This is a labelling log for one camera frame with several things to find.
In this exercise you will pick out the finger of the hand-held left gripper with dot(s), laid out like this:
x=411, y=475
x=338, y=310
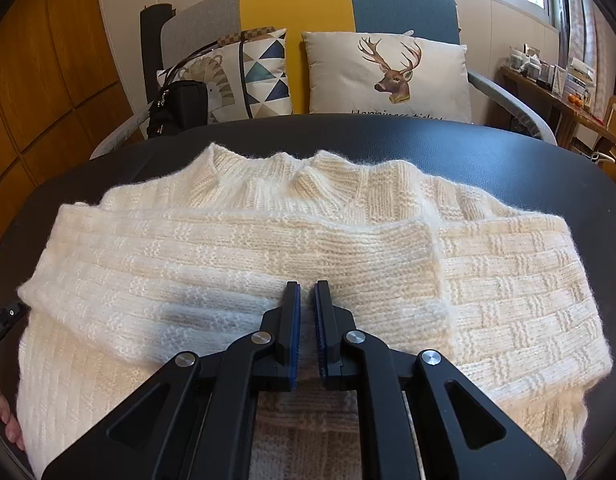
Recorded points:
x=5, y=321

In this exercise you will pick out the patterned curtain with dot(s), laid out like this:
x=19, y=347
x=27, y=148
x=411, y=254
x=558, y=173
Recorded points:
x=583, y=20

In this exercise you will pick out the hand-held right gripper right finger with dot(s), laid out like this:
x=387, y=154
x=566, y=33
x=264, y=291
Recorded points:
x=320, y=340

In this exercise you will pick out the geometric triangle print cushion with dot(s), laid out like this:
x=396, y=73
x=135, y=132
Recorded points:
x=268, y=80

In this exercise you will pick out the person's left hand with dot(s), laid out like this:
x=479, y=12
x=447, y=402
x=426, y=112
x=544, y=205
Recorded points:
x=13, y=432

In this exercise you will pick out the cream knitted sweater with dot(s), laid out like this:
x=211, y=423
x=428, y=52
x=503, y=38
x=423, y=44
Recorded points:
x=188, y=260

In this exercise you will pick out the group of small boxes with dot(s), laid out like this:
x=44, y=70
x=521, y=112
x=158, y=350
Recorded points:
x=538, y=67

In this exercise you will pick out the black upright panel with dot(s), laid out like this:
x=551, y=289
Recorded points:
x=150, y=50

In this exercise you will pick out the wooden wardrobe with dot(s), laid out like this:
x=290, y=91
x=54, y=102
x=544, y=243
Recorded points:
x=63, y=60

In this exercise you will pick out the wooden side table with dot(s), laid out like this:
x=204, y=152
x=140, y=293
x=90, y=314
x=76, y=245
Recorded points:
x=553, y=97

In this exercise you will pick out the grey yellow blue sofa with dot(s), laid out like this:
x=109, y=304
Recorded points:
x=293, y=5

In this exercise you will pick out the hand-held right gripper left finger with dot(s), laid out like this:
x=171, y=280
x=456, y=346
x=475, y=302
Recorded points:
x=294, y=340

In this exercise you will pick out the deer print cushion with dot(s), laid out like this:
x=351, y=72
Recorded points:
x=338, y=75

